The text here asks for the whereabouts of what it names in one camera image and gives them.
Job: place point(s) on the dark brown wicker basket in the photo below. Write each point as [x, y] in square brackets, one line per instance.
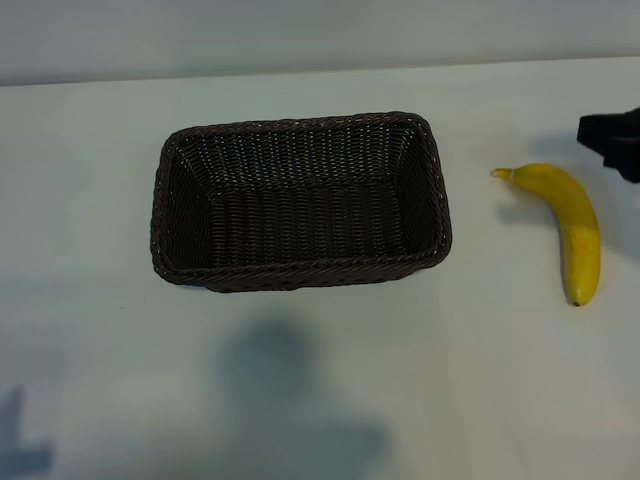
[310, 210]

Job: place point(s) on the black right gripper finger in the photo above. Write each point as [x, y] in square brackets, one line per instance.
[625, 162]
[605, 131]

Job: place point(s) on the yellow banana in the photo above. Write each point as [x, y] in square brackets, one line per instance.
[580, 240]

